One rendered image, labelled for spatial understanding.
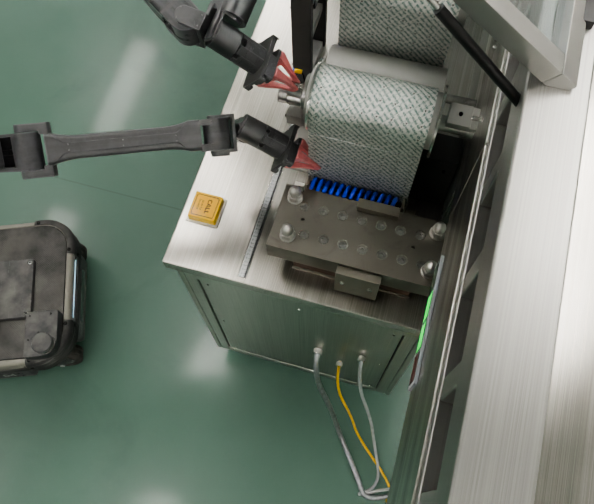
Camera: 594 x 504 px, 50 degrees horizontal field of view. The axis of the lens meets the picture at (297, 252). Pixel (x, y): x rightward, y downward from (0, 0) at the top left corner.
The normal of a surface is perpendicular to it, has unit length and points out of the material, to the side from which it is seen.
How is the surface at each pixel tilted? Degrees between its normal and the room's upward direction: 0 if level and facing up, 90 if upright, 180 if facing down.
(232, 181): 0
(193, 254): 0
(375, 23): 92
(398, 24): 92
